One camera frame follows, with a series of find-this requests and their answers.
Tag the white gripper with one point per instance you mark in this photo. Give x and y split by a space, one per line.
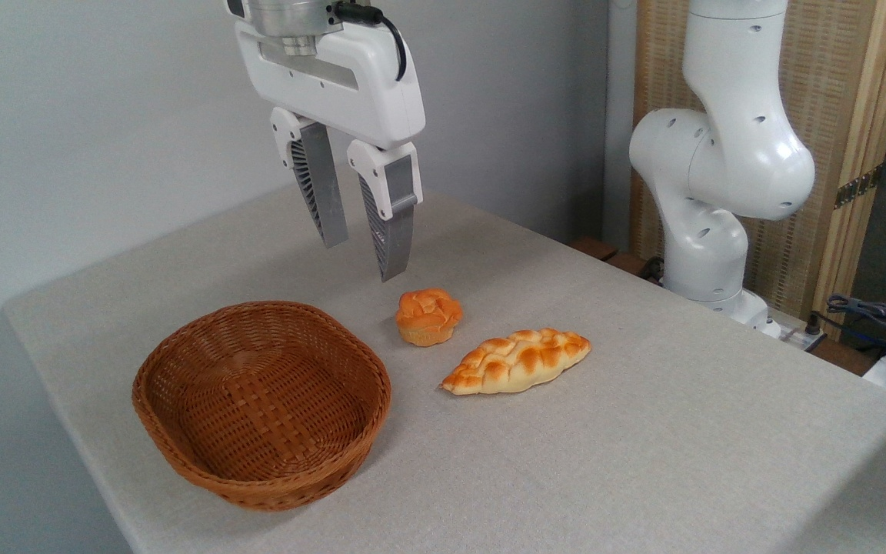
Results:
351 85

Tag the brown wicker basket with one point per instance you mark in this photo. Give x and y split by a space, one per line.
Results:
258 454

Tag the long braided bread loaf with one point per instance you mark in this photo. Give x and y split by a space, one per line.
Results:
516 362

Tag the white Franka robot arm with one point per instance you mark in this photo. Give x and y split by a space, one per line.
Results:
727 154

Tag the metal screen hinge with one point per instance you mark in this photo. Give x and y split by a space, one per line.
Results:
858 187

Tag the small round bread roll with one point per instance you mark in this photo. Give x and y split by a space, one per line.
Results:
428 315

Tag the grey tablecloth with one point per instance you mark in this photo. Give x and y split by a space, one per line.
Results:
604 446

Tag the black plug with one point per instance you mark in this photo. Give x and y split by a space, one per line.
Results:
814 323

